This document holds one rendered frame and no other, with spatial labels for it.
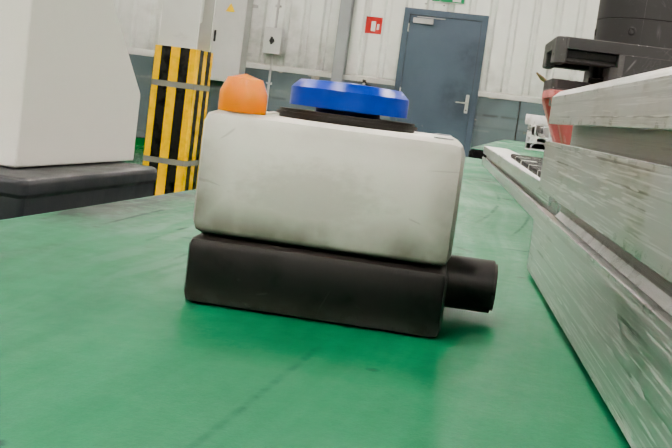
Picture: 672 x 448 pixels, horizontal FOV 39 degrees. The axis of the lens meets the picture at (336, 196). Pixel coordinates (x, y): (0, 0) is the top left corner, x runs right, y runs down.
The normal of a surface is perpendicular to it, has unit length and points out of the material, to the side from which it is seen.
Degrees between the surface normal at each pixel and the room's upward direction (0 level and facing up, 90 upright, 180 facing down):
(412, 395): 0
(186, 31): 90
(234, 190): 90
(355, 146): 90
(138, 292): 0
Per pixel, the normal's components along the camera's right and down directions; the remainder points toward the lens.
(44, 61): 0.97, 0.15
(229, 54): -0.22, 0.07
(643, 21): -0.44, 0.03
